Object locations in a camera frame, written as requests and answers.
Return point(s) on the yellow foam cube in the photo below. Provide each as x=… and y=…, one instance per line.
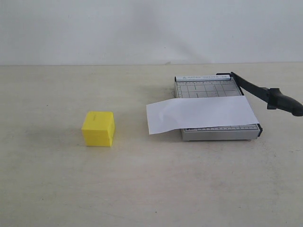
x=98, y=129

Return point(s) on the black cutter blade lever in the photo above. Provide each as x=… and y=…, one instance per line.
x=274, y=98

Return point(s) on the white paper sheet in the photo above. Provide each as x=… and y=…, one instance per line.
x=206, y=112

